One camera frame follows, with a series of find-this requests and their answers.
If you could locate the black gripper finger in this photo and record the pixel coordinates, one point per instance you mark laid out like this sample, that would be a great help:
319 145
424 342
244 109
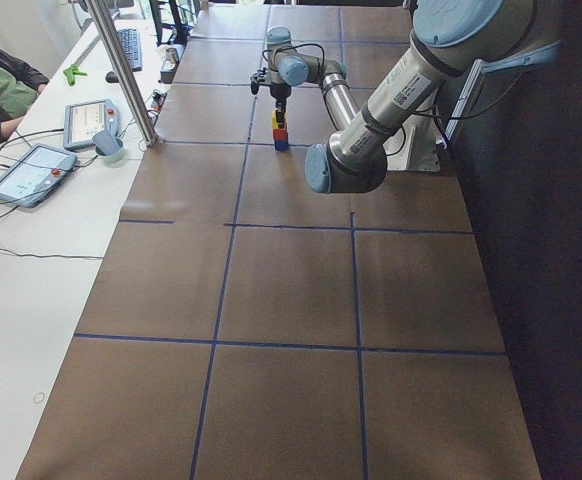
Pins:
280 112

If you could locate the yellow wooden cube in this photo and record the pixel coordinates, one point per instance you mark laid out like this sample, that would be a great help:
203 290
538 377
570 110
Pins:
274 125

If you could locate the red wooden cube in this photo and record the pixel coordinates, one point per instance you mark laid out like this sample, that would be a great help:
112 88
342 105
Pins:
280 135

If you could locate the blue wooden cube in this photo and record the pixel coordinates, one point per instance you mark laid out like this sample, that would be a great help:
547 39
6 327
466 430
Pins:
281 144

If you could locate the metal cup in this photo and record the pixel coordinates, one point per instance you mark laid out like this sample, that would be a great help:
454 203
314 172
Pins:
172 55

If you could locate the black keyboard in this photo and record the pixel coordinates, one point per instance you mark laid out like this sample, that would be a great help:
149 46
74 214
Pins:
131 44

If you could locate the black computer mouse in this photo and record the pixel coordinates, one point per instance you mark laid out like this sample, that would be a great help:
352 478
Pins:
111 77

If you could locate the teach pendant far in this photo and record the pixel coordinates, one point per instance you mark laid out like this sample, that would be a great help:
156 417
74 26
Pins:
83 121

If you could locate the teach pendant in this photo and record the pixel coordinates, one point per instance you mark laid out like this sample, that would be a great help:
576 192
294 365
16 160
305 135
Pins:
36 175
83 121

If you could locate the green plastic clamp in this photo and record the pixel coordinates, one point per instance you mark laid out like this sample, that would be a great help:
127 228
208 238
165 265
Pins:
71 73

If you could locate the teach pendant near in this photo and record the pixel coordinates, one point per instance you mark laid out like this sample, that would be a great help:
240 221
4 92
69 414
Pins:
36 175

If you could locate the aluminium frame post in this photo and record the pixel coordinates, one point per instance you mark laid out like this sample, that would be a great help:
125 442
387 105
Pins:
108 33

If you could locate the white camera mast post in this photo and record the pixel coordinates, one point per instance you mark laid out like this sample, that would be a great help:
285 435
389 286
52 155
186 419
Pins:
414 146

